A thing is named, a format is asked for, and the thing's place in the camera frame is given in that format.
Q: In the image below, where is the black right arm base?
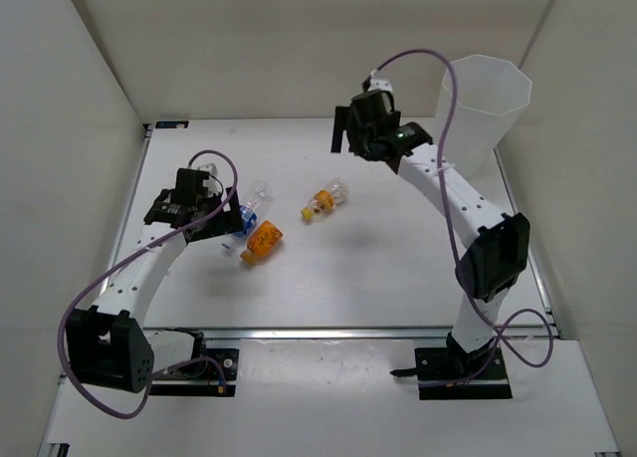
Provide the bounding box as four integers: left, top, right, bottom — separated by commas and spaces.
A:
390, 334, 513, 401

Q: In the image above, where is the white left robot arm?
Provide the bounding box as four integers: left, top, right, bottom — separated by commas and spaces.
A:
65, 164, 242, 393

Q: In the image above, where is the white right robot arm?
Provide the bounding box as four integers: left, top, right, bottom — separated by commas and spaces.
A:
331, 91, 530, 377

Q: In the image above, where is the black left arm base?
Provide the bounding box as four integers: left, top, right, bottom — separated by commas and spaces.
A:
146, 328, 240, 398

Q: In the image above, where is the white translucent bin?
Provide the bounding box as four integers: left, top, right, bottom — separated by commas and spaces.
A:
443, 54, 532, 177

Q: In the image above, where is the blue-label clear bottle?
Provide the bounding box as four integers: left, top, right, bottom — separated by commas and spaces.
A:
221, 180, 274, 254

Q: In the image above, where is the orange sea-buckthorn juice bottle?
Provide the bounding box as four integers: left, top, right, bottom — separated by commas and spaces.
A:
240, 220, 284, 266

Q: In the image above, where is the small yellow-cap clear bottle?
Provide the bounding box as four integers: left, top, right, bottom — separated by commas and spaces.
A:
301, 178, 349, 223

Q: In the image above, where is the dark label sticker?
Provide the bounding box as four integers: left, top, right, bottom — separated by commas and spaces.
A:
154, 120, 189, 129

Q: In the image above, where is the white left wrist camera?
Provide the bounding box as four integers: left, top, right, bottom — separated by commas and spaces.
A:
197, 163, 223, 189

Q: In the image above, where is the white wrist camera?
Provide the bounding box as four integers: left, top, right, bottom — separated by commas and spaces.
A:
361, 69, 393, 94
197, 163, 223, 189

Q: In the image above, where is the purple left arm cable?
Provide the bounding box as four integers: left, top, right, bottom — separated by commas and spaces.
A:
57, 149, 241, 420

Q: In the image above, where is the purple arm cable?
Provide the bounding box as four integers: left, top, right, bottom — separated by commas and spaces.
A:
372, 48, 556, 389
57, 149, 241, 420

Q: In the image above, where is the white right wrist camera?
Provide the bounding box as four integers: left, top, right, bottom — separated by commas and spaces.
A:
361, 69, 393, 94

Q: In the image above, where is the aluminium table edge rail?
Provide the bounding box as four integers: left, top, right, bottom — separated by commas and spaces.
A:
138, 325, 563, 343

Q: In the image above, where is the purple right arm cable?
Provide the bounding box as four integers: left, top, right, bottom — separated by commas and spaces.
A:
372, 48, 556, 389

